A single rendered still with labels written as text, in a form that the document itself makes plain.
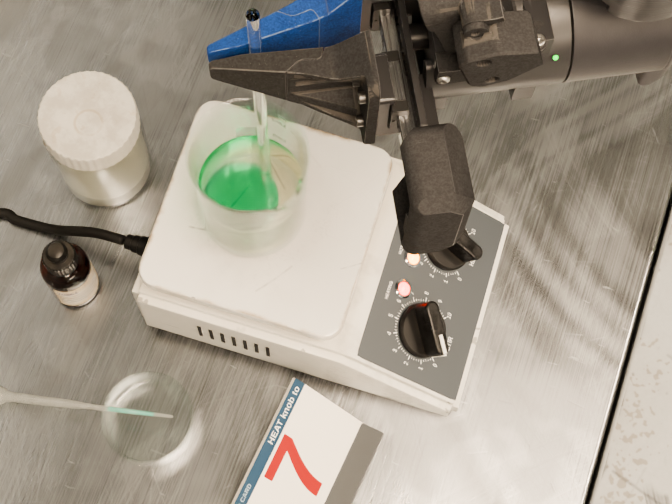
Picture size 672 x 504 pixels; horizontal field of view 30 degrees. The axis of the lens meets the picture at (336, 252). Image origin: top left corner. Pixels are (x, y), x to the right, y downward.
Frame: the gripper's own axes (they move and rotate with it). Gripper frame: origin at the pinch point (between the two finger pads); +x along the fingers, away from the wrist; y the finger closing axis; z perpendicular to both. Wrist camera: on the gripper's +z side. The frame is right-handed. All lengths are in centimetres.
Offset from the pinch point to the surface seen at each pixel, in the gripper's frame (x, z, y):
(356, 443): -2.0, -25.5, 13.4
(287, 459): 2.2, -23.0, 14.2
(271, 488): 3.4, -22.9, 15.7
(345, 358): -1.8, -19.5, 9.5
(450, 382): -7.9, -22.5, 11.1
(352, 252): -2.9, -17.1, 4.1
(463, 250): -9.7, -19.9, 4.0
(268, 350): 2.5, -21.4, 8.0
